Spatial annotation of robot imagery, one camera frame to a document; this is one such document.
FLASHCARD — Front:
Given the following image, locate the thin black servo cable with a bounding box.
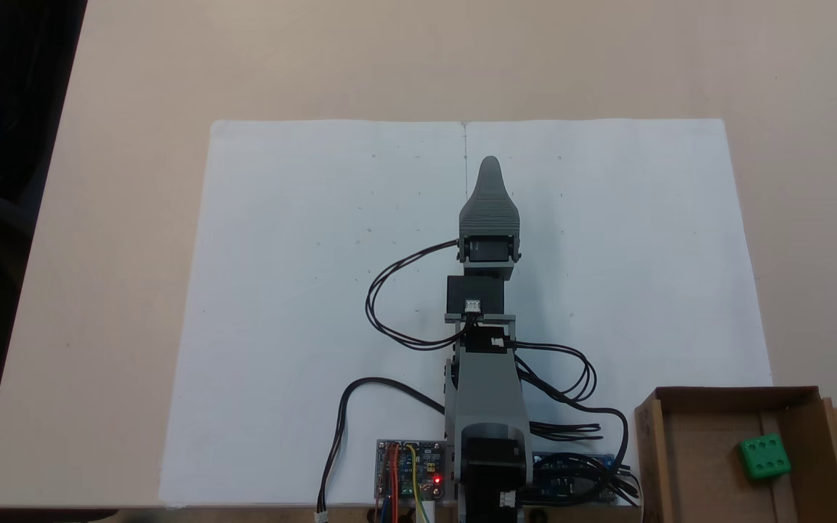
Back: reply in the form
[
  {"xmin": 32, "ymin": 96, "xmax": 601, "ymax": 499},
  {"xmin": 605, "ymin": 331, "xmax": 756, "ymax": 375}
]
[
  {"xmin": 517, "ymin": 354, "xmax": 642, "ymax": 506},
  {"xmin": 365, "ymin": 239, "xmax": 464, "ymax": 352},
  {"xmin": 509, "ymin": 339, "xmax": 599, "ymax": 405}
]

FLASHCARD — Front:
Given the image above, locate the blue circuit board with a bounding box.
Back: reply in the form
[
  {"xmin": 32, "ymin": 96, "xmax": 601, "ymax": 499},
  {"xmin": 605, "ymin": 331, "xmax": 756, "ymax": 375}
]
[{"xmin": 531, "ymin": 452, "xmax": 642, "ymax": 506}]

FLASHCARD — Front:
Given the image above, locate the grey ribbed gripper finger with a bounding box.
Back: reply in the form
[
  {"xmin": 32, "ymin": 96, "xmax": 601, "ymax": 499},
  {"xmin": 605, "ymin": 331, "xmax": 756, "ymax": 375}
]
[{"xmin": 459, "ymin": 155, "xmax": 522, "ymax": 238}]

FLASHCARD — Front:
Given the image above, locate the circuit board with coloured wires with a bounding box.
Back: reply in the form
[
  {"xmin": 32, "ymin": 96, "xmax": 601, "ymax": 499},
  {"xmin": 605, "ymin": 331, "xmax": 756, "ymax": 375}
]
[{"xmin": 376, "ymin": 439, "xmax": 448, "ymax": 503}]

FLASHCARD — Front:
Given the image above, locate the red wire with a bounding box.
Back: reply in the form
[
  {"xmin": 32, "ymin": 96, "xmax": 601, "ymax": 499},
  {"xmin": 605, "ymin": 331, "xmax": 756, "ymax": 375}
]
[{"xmin": 385, "ymin": 444, "xmax": 400, "ymax": 523}]

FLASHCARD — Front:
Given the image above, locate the brown cardboard box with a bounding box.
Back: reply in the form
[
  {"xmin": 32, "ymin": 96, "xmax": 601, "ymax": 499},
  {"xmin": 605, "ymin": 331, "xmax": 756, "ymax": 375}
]
[{"xmin": 634, "ymin": 386, "xmax": 837, "ymax": 523}]

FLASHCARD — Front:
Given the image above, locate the green die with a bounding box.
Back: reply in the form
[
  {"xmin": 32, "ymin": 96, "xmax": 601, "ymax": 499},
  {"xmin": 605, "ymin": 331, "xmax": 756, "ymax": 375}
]
[{"xmin": 737, "ymin": 433, "xmax": 792, "ymax": 481}]

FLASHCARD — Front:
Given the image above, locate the thick black power cable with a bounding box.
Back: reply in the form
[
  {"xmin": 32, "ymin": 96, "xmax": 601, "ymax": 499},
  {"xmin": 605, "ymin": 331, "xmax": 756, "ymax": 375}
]
[{"xmin": 316, "ymin": 377, "xmax": 448, "ymax": 523}]

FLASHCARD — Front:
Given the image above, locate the yellow wire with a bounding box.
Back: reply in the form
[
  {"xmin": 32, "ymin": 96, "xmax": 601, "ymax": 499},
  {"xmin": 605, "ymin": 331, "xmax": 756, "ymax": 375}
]
[{"xmin": 404, "ymin": 444, "xmax": 434, "ymax": 523}]

